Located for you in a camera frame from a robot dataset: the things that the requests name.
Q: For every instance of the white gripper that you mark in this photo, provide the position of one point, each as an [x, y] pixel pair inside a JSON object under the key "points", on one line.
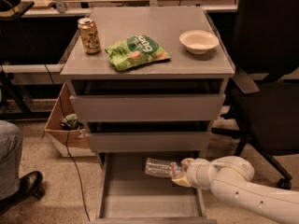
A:
{"points": [[196, 173]]}

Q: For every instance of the clear plastic water bottle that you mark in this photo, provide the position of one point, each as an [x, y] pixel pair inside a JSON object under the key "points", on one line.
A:
{"points": [[161, 168]]}

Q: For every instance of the green chip bag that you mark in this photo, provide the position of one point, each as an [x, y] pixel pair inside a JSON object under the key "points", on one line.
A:
{"points": [[134, 51]]}

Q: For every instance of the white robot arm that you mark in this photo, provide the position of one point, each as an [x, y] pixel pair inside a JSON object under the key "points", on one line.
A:
{"points": [[230, 180]]}

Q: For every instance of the grey middle drawer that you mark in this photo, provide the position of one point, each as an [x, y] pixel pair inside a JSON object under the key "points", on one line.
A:
{"points": [[139, 142]]}

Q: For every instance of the grey open bottom drawer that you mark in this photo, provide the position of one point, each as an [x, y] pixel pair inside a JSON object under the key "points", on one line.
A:
{"points": [[128, 196]]}

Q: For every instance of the grey top drawer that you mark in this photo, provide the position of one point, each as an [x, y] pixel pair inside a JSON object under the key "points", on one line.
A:
{"points": [[147, 107]]}

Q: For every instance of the grey drawer cabinet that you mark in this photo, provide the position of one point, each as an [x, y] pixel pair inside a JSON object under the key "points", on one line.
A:
{"points": [[183, 74]]}

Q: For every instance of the cardboard box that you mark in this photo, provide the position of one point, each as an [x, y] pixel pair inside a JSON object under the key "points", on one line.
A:
{"points": [[68, 143]]}

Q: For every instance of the green item in box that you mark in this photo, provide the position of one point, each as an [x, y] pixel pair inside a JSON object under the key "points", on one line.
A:
{"points": [[71, 122]]}

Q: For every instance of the white paper bowl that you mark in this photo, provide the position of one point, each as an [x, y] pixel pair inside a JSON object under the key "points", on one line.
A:
{"points": [[198, 41]]}

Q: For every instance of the black leather shoe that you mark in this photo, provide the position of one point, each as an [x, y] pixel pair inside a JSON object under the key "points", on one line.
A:
{"points": [[30, 185]]}

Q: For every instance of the gold soda can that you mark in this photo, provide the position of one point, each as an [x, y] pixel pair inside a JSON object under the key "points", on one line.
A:
{"points": [[89, 35]]}

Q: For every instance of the black office chair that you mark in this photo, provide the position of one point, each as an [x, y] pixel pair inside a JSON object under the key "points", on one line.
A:
{"points": [[265, 48]]}

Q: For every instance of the blue jeans leg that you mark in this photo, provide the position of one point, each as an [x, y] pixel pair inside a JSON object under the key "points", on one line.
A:
{"points": [[10, 158]]}

